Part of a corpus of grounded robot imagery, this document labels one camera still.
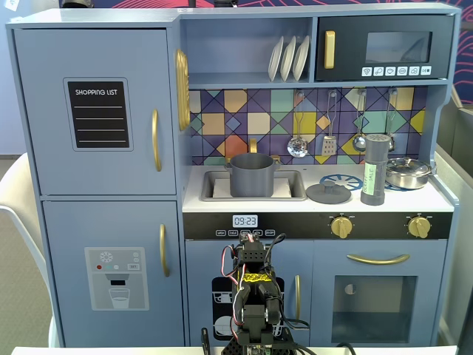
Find gray salt shaker green label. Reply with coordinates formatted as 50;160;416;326
360;133;389;206

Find gray printed cooking pot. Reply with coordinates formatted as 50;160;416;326
224;152;278;198

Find gray toy sink basin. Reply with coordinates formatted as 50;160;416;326
200;169;307;203

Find gold toy faucet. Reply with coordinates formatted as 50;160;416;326
223;138;282;171

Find digital clock display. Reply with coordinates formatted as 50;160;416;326
231;214;259;229

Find metal slotted skimmer spoon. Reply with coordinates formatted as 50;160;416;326
287;90;310;159

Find gray round pot lid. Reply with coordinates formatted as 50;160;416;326
305;180;352;205

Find blue dishwasher door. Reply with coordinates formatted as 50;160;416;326
184;240;314;347

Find metal slotted spatula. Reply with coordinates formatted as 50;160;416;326
320;89;338;158

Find gold stove knob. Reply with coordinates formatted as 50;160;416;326
407;216;431;240
330;216;353;240

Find white toy plate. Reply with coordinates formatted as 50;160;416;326
291;35;310;82
279;35;297;83
268;35;285;83

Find blue oven door with window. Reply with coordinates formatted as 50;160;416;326
310;240;448;347

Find metal ladle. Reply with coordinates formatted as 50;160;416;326
351;88;369;153

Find blue wooden toy kitchen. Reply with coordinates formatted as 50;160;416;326
5;4;463;348

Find black shopping list board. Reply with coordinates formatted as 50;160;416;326
62;76;135;152

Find metal serving spoon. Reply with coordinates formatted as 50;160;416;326
384;87;399;152

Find stainless steel pot with lid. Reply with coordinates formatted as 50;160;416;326
384;156;437;190

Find blue fridge door with dispenser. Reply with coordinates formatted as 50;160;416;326
42;200;186;348

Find large blue fridge door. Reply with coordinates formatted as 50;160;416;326
13;28;177;196

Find white chair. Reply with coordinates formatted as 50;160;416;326
0;153;52;348

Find gold fridge door handle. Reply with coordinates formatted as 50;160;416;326
151;108;163;173
158;223;171;278

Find gold toy wall phone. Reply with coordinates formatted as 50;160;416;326
174;48;191;132

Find blue stove burner ring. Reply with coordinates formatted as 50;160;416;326
319;173;364;192
384;180;418;192

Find gold dishwasher handle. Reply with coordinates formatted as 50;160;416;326
293;274;302;322

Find gold microwave handle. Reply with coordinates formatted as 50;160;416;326
324;30;336;70

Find gold oven handle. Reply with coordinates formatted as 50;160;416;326
346;253;411;266

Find toy microwave with gold handle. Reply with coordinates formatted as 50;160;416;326
316;15;455;82

